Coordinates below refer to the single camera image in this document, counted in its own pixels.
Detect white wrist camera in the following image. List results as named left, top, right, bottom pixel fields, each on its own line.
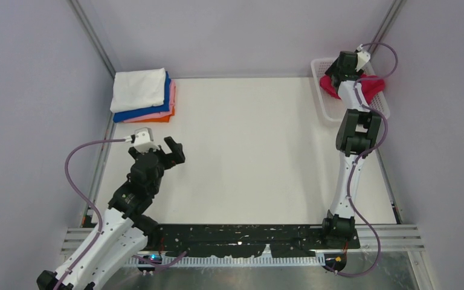
left=130, top=127, right=160, bottom=153
left=355, top=44, right=371, bottom=71

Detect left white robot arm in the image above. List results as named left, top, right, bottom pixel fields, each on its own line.
left=36, top=130, right=185, bottom=289

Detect white folded t-shirt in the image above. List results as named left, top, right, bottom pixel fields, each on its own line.
left=110, top=68, right=167, bottom=113

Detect white plastic basket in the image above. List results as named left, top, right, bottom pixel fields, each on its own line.
left=311, top=57, right=390, bottom=123

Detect blue folded t-shirt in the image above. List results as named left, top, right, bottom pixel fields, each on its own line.
left=112, top=71, right=175, bottom=123

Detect magenta t-shirt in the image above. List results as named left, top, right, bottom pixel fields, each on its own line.
left=319, top=74, right=385, bottom=105

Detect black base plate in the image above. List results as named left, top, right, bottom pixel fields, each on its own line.
left=144, top=224, right=360, bottom=258

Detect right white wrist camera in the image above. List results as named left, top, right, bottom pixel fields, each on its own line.
left=355, top=44, right=371, bottom=71

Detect pink folded t-shirt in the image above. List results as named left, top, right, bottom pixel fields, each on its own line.
left=123, top=80, right=177, bottom=124

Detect orange folded t-shirt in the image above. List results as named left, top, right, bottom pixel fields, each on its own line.
left=135, top=108, right=175, bottom=123

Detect aluminium frame rail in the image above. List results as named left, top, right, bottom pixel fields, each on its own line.
left=60, top=224, right=425, bottom=268

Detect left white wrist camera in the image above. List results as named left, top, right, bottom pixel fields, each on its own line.
left=130, top=127, right=160, bottom=153

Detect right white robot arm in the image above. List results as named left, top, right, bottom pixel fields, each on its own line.
left=320, top=48, right=382, bottom=248

